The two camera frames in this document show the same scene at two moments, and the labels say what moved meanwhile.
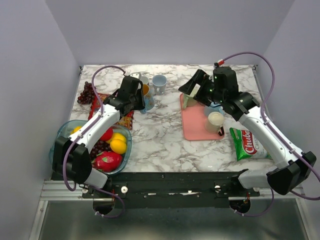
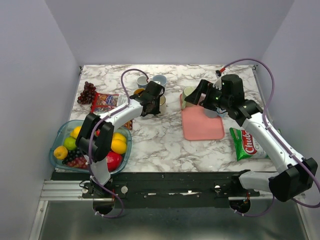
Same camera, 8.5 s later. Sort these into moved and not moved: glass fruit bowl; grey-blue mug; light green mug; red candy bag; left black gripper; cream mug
Moved: left black gripper; cream mug
Not moved: light green mug; red candy bag; grey-blue mug; glass fruit bowl
